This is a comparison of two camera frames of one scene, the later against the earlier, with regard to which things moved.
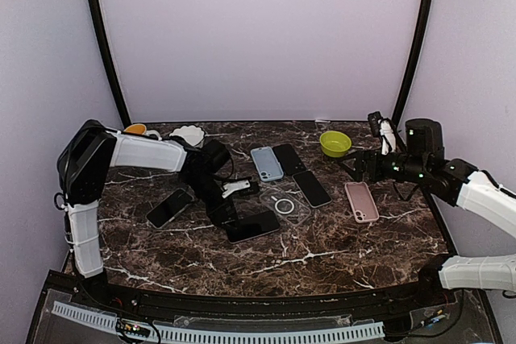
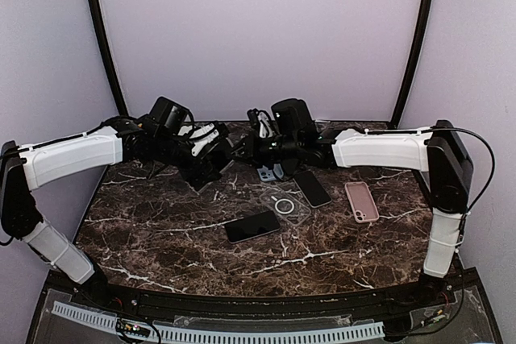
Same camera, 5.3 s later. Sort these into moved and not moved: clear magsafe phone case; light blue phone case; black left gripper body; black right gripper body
Moved: black right gripper body; black left gripper body
Not moved: light blue phone case; clear magsafe phone case
